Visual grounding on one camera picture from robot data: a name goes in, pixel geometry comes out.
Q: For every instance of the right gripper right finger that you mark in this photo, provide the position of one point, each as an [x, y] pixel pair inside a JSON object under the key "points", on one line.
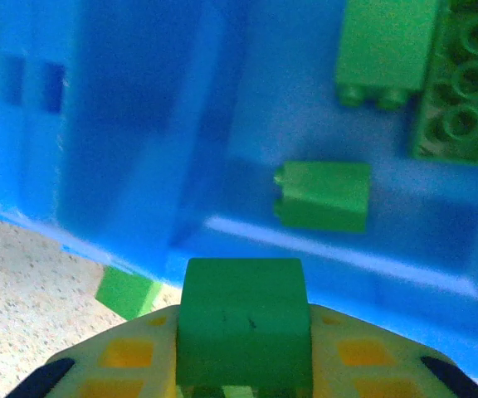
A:
{"points": [[367, 360]]}

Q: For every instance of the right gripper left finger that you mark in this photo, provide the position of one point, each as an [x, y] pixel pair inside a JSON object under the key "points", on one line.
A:
{"points": [[123, 360]]}

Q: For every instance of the green eight-stud lego brick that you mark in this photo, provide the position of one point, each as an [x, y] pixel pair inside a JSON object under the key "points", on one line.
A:
{"points": [[463, 124]]}

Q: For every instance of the blue three-compartment plastic bin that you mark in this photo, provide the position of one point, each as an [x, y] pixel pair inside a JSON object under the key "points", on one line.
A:
{"points": [[139, 124]]}

